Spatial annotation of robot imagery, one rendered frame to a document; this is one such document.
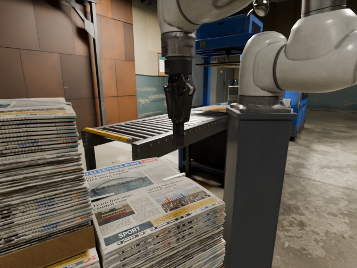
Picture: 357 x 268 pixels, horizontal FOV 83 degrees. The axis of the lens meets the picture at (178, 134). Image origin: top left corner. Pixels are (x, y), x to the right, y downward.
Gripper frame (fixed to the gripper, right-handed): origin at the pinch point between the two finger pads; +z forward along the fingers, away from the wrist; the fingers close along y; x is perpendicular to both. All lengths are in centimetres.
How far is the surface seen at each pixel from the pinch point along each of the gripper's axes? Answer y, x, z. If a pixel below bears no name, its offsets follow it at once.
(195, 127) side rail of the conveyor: -65, 57, 17
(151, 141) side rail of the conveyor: -49, 14, 17
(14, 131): 16.1, -34.6, -8.5
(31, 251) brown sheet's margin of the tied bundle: 16.6, -35.5, 8.8
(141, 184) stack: -0.9, -11.8, 13.1
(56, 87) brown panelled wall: -376, -13, -7
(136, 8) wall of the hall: -458, 176, -185
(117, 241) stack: 16.6, -23.6, 13.0
